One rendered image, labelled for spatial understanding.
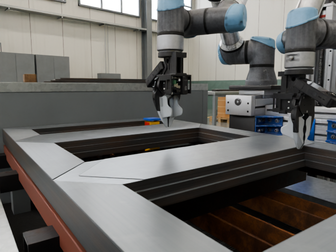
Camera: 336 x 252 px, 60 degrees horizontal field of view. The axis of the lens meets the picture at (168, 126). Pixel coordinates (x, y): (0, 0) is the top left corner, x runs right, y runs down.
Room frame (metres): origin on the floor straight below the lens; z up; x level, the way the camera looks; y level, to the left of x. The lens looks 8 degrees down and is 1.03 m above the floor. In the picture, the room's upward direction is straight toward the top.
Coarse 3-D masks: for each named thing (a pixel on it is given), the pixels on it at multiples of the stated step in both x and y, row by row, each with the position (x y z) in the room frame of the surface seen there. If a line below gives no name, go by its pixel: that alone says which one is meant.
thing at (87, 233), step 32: (64, 128) 1.18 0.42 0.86; (96, 128) 1.26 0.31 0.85; (192, 128) 1.14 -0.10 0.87; (32, 160) 0.64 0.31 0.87; (96, 160) 0.63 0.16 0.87; (256, 160) 0.68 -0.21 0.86; (288, 160) 0.74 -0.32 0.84; (320, 160) 0.75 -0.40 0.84; (64, 192) 0.44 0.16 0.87; (160, 192) 0.51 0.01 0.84; (192, 192) 0.55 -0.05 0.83
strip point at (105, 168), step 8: (104, 160) 0.63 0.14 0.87; (96, 168) 0.57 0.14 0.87; (104, 168) 0.57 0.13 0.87; (112, 168) 0.57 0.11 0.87; (120, 168) 0.57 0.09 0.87; (96, 176) 0.51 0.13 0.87; (104, 176) 0.51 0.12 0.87; (112, 176) 0.51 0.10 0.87; (120, 176) 0.51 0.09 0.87; (128, 176) 0.51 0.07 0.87; (136, 176) 0.51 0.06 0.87
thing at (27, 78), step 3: (24, 75) 1.59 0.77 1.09; (27, 75) 1.60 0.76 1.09; (30, 75) 1.61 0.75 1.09; (33, 75) 1.61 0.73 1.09; (24, 78) 1.59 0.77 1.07; (27, 78) 1.60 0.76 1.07; (30, 78) 1.61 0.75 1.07; (33, 78) 1.61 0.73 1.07; (24, 81) 1.60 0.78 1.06; (27, 81) 1.60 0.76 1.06; (30, 81) 1.61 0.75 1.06; (33, 81) 1.61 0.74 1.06; (36, 81) 1.62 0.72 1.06
